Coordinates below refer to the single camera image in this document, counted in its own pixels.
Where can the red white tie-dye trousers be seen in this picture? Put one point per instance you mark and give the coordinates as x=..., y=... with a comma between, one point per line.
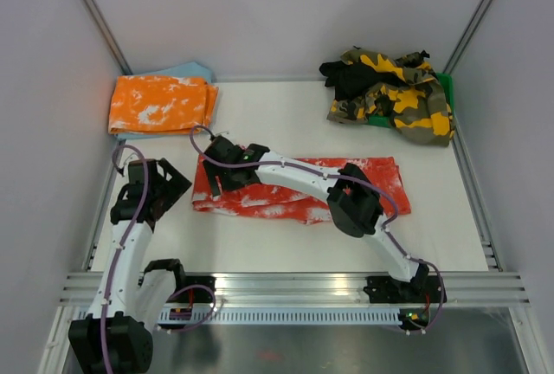
x=275, y=202

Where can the right corner aluminium post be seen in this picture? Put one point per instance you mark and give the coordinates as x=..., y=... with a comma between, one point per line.
x=468, y=33

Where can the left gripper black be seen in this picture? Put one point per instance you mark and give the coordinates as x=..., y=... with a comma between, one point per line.
x=175, y=186

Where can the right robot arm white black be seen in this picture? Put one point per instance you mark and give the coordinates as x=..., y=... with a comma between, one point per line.
x=354, y=202

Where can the corner aluminium post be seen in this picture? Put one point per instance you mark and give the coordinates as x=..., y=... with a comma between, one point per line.
x=107, y=36
x=468, y=33

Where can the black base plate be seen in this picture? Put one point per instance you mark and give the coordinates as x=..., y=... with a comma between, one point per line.
x=196, y=289
x=386, y=290

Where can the white slotted cable duct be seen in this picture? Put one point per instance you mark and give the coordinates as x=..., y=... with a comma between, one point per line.
x=301, y=316

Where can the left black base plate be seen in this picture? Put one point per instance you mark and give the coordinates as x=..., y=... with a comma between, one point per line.
x=196, y=289

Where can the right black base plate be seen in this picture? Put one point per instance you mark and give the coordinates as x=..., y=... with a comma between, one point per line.
x=386, y=290

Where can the green plastic bin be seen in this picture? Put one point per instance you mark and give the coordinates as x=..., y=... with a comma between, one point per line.
x=448, y=87

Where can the left corner aluminium post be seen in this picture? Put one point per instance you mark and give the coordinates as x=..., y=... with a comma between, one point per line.
x=107, y=36

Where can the folded light blue trousers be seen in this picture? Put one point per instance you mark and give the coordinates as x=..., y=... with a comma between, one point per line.
x=190, y=70

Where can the aluminium front rail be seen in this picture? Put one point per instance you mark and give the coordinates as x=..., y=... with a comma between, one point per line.
x=463, y=289

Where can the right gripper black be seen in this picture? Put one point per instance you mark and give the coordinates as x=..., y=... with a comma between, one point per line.
x=212, y=171

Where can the black trousers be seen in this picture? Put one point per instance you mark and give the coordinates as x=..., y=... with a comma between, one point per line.
x=350, y=81

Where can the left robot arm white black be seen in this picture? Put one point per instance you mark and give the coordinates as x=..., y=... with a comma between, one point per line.
x=115, y=335

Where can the camouflage yellow green trousers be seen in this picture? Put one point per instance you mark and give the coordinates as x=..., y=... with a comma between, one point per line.
x=413, y=99

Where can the folded orange tie-dye trousers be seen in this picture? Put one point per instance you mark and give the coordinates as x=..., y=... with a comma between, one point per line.
x=160, y=103

